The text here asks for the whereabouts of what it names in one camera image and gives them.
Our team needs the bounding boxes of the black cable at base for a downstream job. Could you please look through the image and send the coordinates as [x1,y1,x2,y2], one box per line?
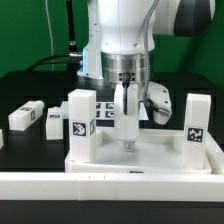
[26,49,84,72]

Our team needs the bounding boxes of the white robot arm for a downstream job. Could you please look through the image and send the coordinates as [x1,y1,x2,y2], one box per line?
[78,0,215,151]

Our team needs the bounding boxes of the white desk tabletop tray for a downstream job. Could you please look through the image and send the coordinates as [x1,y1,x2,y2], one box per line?
[65,127,224,175]

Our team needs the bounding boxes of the white part at left edge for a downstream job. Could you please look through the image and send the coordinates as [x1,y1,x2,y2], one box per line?
[0,129,4,150]

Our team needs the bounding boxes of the white L-shaped obstacle wall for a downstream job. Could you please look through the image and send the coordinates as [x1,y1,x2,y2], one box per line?
[0,172,224,202]

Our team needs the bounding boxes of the white cable on green wall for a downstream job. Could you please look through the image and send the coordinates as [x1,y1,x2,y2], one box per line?
[45,0,55,72]

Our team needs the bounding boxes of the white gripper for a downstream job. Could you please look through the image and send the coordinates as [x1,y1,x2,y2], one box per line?
[114,84,139,151]

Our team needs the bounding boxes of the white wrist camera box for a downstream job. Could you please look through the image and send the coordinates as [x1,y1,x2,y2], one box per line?
[147,81,172,125]

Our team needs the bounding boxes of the white marker base plate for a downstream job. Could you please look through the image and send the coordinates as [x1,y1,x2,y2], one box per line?
[60,101,148,120]

